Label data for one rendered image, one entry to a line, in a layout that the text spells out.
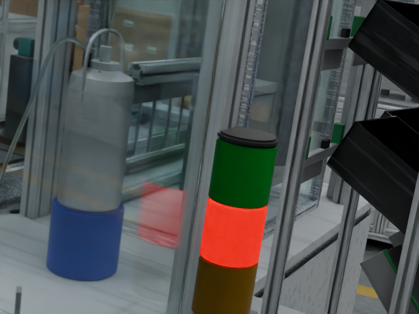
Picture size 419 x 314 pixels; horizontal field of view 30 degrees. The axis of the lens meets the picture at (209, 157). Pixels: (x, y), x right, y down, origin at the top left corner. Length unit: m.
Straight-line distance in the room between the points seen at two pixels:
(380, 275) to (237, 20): 0.54
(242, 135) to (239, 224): 0.07
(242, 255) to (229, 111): 0.12
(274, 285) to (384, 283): 0.15
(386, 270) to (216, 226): 0.47
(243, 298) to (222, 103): 0.16
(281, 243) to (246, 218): 0.44
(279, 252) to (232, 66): 0.49
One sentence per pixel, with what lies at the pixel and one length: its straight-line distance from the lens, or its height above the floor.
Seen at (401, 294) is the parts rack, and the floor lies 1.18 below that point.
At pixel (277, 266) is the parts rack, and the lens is 1.07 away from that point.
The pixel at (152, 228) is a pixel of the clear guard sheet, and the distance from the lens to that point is 0.58.
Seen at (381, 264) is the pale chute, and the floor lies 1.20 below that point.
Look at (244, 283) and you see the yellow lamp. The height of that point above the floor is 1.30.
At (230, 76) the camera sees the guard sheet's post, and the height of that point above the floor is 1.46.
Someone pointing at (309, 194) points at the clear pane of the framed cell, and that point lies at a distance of 2.42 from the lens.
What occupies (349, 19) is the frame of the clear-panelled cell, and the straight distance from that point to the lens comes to 2.38.
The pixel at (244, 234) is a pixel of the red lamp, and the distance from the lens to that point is 0.62.
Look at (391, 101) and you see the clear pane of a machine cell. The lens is 4.76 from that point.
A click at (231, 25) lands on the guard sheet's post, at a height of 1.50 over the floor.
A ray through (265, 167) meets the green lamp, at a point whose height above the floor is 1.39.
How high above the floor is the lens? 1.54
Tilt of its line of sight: 13 degrees down
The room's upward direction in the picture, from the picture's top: 8 degrees clockwise
